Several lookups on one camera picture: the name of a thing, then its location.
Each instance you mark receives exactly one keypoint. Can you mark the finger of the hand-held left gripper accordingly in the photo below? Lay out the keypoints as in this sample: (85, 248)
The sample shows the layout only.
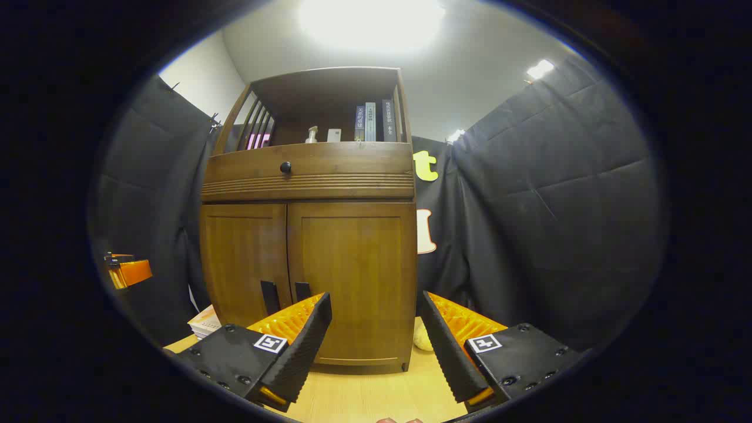
(134, 272)

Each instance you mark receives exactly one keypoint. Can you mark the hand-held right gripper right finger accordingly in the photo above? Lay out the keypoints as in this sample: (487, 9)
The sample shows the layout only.
(449, 352)

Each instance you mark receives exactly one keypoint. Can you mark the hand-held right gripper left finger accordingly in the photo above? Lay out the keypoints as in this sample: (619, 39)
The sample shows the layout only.
(305, 352)

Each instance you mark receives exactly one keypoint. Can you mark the wooden shoe cabinet door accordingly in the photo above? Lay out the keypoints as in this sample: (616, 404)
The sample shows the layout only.
(358, 258)
(241, 252)

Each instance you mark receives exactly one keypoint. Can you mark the brown wooden shoe cabinet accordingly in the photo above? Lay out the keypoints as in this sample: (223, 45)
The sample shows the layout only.
(329, 94)

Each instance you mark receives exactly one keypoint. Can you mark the pale yellow plush toy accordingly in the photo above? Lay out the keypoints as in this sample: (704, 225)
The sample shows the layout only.
(422, 341)

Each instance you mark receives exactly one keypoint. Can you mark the beige cover book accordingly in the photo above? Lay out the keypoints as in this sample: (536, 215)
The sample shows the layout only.
(207, 320)

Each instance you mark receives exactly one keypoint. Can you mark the white book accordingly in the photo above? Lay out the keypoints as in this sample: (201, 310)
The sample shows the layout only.
(207, 333)

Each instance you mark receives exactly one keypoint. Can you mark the wooden drawer with black knob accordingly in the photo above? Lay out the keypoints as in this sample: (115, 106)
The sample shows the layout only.
(352, 164)

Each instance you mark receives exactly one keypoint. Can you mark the small white pump bottle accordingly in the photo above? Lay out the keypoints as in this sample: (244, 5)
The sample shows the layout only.
(311, 137)

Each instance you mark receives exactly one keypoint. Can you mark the small ceiling light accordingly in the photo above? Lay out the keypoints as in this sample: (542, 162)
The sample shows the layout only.
(540, 69)
(455, 136)

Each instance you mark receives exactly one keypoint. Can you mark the small white box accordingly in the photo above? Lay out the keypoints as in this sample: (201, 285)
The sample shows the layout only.
(333, 136)

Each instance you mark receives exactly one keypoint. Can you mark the blue spine book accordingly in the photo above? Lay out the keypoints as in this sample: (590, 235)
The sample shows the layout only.
(359, 124)

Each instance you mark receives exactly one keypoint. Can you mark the grey spine book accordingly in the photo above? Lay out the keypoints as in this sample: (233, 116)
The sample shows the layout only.
(370, 122)

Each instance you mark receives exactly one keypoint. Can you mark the dark spine book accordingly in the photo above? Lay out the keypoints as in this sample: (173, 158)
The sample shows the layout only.
(388, 120)

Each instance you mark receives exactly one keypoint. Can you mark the large ceiling light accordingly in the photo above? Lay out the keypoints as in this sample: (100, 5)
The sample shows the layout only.
(370, 23)

